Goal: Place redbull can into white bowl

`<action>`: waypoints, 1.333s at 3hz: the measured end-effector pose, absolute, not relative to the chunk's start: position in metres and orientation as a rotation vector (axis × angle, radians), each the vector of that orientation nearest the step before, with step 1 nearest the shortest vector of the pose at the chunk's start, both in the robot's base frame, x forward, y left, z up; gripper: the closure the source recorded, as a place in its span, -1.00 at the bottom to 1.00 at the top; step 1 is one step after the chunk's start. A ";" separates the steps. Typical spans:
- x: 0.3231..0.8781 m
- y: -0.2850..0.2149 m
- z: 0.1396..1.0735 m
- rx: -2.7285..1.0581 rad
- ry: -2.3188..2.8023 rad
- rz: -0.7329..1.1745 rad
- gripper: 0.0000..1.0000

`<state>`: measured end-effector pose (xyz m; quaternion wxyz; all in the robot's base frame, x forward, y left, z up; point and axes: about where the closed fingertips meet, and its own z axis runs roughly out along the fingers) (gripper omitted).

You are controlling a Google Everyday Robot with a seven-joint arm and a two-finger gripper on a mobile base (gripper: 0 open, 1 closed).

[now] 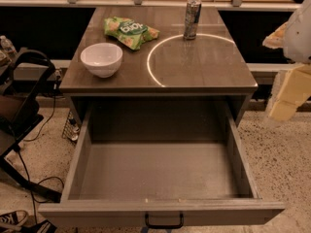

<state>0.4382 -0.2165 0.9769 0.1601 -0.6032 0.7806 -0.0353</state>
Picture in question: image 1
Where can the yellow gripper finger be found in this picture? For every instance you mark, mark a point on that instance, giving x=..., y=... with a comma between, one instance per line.
x=294, y=91
x=276, y=39

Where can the white bowl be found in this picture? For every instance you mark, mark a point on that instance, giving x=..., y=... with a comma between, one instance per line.
x=102, y=60

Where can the wire basket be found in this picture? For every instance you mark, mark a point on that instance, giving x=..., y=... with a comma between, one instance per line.
x=71, y=129

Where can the black white sneaker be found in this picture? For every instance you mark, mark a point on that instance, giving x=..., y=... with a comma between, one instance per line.
x=17, y=218

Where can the green chip bag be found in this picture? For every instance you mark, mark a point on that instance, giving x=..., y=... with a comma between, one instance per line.
x=129, y=32

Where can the black cart stand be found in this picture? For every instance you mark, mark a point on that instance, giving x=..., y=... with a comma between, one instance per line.
x=19, y=116

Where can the open grey drawer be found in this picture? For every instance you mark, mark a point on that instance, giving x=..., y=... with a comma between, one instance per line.
x=159, y=157

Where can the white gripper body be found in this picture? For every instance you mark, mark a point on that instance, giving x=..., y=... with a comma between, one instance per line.
x=298, y=38

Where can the grey wooden cabinet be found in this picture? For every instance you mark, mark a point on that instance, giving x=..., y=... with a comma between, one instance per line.
x=210, y=64

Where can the plastic water bottle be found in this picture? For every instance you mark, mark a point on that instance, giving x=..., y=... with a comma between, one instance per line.
x=8, y=47

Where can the redbull can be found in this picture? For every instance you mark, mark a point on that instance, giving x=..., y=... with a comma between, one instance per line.
x=193, y=9

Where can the black drawer handle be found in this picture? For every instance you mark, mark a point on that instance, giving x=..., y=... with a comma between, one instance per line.
x=164, y=222

